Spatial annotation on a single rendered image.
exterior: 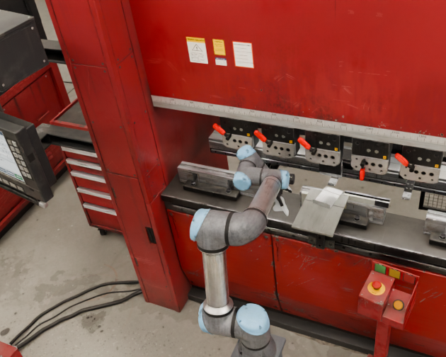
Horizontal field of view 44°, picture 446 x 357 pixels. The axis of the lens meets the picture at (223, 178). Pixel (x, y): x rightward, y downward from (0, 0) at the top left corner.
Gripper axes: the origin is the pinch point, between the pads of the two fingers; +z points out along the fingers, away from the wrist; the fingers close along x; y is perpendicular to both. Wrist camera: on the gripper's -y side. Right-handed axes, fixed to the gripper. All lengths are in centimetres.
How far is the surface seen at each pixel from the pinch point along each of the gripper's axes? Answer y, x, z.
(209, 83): 9, -23, -59
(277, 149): -2.9, -15.1, -19.2
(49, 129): 101, -29, -76
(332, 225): -14.8, 9.7, 11.0
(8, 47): 42, 16, -123
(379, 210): -30.0, -5.3, 24.1
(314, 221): -8.1, 7.7, 7.3
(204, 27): -6, -24, -81
